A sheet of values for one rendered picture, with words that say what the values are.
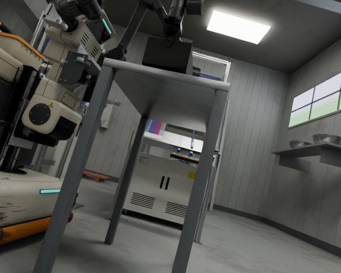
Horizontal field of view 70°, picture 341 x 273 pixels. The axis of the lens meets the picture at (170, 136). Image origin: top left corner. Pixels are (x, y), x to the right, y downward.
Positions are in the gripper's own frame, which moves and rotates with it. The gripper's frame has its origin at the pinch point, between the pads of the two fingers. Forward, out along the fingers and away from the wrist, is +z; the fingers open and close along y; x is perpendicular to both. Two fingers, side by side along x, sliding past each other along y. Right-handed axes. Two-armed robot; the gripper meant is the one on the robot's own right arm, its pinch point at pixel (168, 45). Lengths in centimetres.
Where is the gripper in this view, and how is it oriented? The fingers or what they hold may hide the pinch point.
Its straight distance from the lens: 98.1
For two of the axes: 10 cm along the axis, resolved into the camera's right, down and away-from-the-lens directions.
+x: -9.7, -2.1, 1.3
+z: -2.3, 9.6, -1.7
